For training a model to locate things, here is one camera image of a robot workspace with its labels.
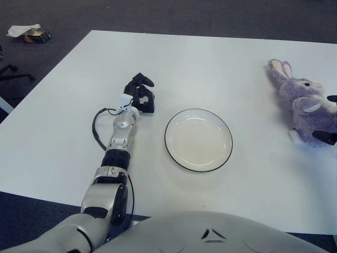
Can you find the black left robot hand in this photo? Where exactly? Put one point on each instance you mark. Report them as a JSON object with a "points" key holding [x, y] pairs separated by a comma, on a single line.
{"points": [[147, 104]]}

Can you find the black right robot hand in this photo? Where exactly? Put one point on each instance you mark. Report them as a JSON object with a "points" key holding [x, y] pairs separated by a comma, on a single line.
{"points": [[323, 135]]}

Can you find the purple plush bunny doll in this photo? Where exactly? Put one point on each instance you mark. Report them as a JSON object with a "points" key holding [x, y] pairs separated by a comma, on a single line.
{"points": [[297, 92]]}

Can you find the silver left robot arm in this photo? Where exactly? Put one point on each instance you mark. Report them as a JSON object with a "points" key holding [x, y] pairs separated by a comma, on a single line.
{"points": [[121, 126]]}

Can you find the white plate with black rim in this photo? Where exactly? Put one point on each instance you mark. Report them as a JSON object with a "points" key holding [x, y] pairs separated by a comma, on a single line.
{"points": [[197, 139]]}

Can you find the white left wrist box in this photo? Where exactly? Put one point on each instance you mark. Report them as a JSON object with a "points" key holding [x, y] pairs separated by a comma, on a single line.
{"points": [[125, 100]]}

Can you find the black cardboard box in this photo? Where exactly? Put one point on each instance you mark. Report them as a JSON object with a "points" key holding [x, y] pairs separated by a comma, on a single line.
{"points": [[37, 37]]}

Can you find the black office chair base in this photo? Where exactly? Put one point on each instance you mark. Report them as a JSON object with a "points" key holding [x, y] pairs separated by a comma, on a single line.
{"points": [[15, 77]]}

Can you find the white desk corner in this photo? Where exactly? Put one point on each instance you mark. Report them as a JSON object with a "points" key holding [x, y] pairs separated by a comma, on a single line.
{"points": [[5, 104]]}

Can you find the grey robot torso shell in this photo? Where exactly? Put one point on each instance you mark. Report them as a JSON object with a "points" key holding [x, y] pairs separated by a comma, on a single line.
{"points": [[210, 232]]}

